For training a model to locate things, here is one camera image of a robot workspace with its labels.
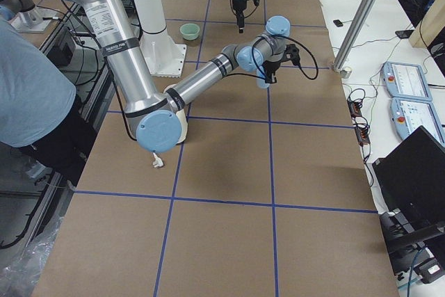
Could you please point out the toaster power plug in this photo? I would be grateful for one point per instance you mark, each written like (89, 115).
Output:
(157, 162)

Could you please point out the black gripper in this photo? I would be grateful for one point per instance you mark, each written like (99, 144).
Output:
(269, 66)
(239, 5)

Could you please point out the light blue cup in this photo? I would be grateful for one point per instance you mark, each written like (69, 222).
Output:
(261, 79)

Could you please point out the person in blue shirt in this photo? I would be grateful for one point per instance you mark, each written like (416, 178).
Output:
(39, 115)

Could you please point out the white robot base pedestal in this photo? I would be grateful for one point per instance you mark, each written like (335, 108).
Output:
(163, 56)

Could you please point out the aluminium frame post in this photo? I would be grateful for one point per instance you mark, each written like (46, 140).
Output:
(357, 23)

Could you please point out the black power strip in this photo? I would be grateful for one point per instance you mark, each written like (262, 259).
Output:
(360, 123)

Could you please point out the upper teach pendant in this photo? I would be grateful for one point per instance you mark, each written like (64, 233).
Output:
(406, 80)

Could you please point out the lower teach pendant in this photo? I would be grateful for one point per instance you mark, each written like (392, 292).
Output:
(410, 114)

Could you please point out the black laptop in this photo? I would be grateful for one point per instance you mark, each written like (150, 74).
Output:
(412, 177)

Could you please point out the black phone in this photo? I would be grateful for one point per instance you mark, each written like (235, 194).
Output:
(338, 23)

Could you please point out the teach pendant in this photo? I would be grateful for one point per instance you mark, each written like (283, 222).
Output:
(406, 80)
(410, 114)

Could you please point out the green bowl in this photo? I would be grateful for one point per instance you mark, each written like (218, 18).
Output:
(190, 31)

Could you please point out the cream toaster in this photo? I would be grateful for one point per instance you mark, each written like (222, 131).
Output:
(184, 125)

